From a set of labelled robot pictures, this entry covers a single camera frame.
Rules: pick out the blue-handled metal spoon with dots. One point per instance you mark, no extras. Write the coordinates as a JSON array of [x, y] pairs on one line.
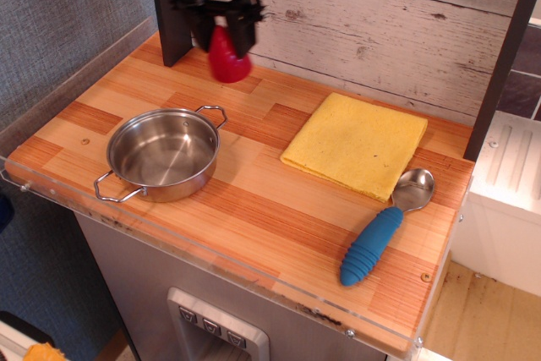
[[413, 191]]

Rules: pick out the silver toy fridge dispenser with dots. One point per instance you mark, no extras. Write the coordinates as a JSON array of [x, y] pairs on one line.
[[206, 332]]

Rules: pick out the red toy pepper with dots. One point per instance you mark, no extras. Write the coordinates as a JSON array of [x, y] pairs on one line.
[[225, 65]]

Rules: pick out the white ribbed toy sink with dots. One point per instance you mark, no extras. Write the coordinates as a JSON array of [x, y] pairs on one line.
[[498, 229]]

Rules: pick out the yellow object bottom left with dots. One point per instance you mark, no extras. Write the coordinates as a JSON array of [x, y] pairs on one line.
[[43, 352]]

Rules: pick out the dark right support post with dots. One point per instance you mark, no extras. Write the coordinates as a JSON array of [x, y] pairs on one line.
[[513, 39]]

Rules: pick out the clear acrylic edge guard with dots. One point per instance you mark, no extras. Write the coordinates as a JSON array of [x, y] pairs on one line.
[[281, 233]]

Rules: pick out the stainless steel pot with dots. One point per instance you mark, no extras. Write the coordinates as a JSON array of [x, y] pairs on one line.
[[166, 154]]

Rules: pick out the yellow folded cloth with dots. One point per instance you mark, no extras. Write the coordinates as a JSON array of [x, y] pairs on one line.
[[358, 145]]

